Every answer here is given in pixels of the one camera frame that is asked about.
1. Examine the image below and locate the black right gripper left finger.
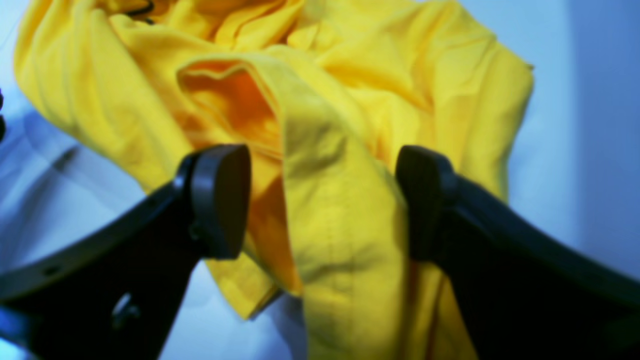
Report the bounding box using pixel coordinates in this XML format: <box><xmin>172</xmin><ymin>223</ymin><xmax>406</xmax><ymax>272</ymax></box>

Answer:
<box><xmin>1</xmin><ymin>144</ymin><xmax>252</xmax><ymax>360</ymax></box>

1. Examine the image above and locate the orange yellow t-shirt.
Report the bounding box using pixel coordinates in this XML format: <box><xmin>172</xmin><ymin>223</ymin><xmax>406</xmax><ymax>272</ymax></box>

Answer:
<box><xmin>14</xmin><ymin>0</ymin><xmax>533</xmax><ymax>360</ymax></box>

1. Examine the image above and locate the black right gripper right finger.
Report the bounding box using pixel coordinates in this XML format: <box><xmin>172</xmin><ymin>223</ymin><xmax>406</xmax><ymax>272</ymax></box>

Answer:
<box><xmin>395</xmin><ymin>145</ymin><xmax>640</xmax><ymax>360</ymax></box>

